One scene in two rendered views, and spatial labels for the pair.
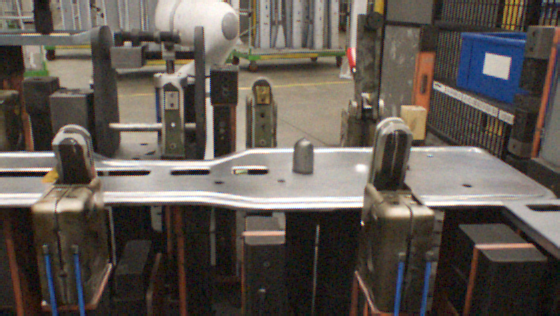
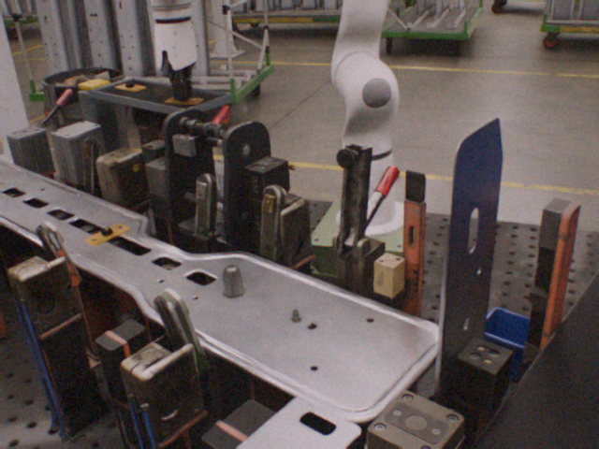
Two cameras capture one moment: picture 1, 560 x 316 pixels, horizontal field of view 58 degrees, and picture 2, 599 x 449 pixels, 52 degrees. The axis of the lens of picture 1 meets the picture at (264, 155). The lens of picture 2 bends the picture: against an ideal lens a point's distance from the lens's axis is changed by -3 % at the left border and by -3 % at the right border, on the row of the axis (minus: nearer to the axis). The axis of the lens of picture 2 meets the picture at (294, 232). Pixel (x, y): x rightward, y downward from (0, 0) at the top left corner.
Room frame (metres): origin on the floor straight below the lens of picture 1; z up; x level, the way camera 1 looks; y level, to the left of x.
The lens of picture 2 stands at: (0.18, -0.73, 1.53)
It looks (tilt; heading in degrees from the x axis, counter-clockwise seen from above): 28 degrees down; 46
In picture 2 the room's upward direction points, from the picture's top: 4 degrees counter-clockwise
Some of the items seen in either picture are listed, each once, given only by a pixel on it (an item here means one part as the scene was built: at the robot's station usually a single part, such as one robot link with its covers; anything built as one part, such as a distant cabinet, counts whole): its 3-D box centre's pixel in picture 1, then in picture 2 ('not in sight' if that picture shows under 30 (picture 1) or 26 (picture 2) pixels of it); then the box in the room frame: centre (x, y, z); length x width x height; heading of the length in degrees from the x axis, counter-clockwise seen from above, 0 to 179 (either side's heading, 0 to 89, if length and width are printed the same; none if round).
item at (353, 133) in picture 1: (354, 202); (361, 332); (0.86, -0.17, 0.88); 0.07 x 0.06 x 0.35; 5
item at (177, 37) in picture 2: not in sight; (176, 40); (0.98, 0.42, 1.30); 0.10 x 0.07 x 0.11; 23
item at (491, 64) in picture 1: (528, 67); not in sight; (1.13, -0.58, 1.10); 0.30 x 0.17 x 0.13; 11
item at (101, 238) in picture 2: (64, 168); (107, 232); (0.66, 0.28, 1.01); 0.08 x 0.04 x 0.01; 4
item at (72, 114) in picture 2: not in sight; (94, 132); (1.92, 2.82, 0.36); 0.54 x 0.50 x 0.73; 23
